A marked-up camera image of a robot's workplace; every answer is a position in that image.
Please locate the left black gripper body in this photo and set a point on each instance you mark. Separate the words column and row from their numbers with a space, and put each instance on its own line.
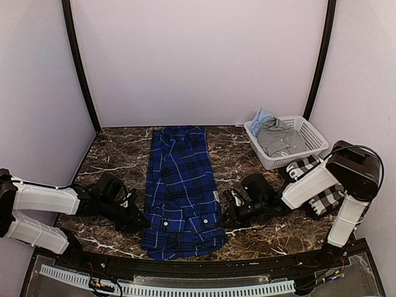
column 124, row 219

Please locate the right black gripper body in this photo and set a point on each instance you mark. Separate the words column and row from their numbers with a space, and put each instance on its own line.
column 243, row 216

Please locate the blue plaid long sleeve shirt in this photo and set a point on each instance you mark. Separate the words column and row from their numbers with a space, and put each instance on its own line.
column 181, row 195

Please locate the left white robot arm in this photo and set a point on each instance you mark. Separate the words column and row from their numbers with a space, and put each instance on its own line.
column 18, row 195

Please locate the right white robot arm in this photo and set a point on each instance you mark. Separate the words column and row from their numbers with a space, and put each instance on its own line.
column 346, row 181

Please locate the grey button shirt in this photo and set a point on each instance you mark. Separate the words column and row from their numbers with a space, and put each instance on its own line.
column 277, row 139

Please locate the black white checkered folded shirt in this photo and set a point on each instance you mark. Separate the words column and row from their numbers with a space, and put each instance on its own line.
column 311, row 183

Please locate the light blue shirt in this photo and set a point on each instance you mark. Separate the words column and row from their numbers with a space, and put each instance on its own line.
column 261, row 117

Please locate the white plastic laundry basket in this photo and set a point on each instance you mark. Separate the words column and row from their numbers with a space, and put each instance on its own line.
column 314, row 140

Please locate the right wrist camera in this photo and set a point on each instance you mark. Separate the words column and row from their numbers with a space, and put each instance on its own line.
column 257, row 188

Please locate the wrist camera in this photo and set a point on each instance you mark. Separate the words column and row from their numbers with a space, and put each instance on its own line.
column 257, row 188
column 109, row 188

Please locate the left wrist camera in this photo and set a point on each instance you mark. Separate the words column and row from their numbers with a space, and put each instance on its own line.
column 109, row 188

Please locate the white slotted cable duct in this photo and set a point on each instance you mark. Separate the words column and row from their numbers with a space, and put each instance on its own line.
column 162, row 286

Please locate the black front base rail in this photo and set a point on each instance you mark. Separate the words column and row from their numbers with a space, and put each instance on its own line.
column 302, row 265

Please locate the left black corner post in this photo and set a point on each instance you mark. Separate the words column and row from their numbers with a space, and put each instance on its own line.
column 78, row 64

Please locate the black corner post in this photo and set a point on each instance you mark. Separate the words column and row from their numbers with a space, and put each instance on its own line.
column 321, row 59
column 78, row 64

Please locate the right black corner post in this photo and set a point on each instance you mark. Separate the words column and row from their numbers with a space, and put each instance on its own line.
column 321, row 59

